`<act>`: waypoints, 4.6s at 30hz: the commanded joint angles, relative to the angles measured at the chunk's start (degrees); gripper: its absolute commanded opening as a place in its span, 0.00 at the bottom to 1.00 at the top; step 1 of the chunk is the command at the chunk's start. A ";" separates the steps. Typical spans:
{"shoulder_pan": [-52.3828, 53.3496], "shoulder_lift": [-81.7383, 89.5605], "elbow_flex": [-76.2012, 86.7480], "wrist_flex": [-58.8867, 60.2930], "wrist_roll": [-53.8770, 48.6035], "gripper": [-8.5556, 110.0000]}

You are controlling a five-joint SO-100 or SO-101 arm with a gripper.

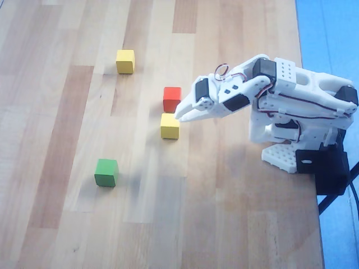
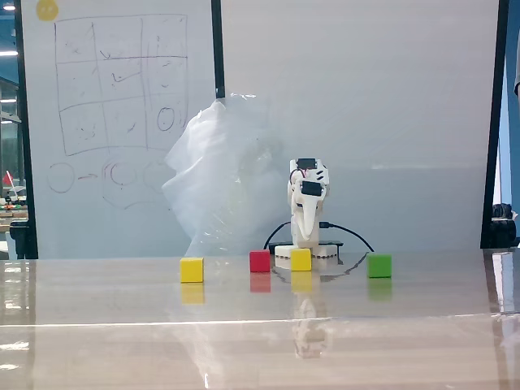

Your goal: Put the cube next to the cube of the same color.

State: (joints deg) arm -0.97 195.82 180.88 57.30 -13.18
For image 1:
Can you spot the white gripper black servos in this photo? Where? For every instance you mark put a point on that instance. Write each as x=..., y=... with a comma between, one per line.
x=202, y=104

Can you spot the yellow wooden cube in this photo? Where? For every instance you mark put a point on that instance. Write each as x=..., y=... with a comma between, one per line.
x=125, y=61
x=170, y=126

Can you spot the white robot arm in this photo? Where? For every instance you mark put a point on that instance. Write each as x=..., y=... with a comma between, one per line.
x=303, y=92

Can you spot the red wooden cube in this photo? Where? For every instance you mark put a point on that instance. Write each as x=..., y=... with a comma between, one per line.
x=171, y=99

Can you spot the green wooden cube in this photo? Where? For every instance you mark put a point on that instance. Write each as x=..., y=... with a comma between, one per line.
x=106, y=173

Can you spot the black table clamp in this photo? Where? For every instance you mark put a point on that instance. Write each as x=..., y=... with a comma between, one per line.
x=325, y=171

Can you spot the black diagonal table strut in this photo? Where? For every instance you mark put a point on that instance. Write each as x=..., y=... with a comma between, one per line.
x=326, y=204

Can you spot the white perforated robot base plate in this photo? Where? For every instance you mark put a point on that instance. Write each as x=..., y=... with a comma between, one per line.
x=280, y=158

